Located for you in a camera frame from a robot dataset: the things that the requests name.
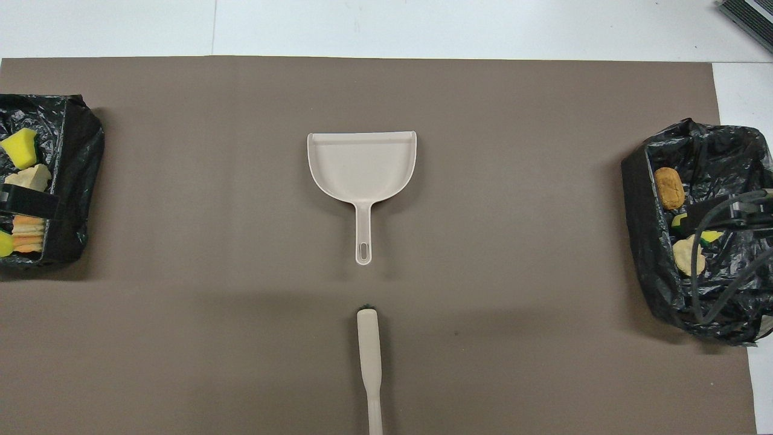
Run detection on striped torn croissant piece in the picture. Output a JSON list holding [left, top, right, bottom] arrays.
[[11, 215, 47, 254]]

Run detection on green and yellow sponge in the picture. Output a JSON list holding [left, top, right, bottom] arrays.
[[0, 127, 39, 171]]

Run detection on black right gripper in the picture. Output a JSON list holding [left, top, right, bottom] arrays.
[[684, 196, 773, 230]]

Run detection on beige plastic dustpan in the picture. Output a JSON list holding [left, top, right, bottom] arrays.
[[307, 131, 418, 266]]

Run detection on oval brown bread roll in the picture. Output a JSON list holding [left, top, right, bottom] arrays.
[[654, 167, 686, 211]]

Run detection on dark ribbed box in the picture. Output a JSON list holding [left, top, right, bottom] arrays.
[[717, 0, 773, 55]]

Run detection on beige hand brush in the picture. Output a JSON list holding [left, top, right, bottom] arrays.
[[356, 307, 385, 435]]

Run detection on notched yellow sponge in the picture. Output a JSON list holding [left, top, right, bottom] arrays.
[[672, 213, 723, 245]]

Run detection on black bag lined bin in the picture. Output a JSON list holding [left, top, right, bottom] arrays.
[[621, 118, 773, 347], [0, 94, 105, 268]]

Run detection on brown table mat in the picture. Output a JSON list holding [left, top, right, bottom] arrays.
[[0, 56, 757, 435]]

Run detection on pale bread chunk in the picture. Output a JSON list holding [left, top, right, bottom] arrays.
[[4, 164, 53, 194]]

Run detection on small croissant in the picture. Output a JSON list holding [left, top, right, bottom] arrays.
[[673, 235, 707, 278]]

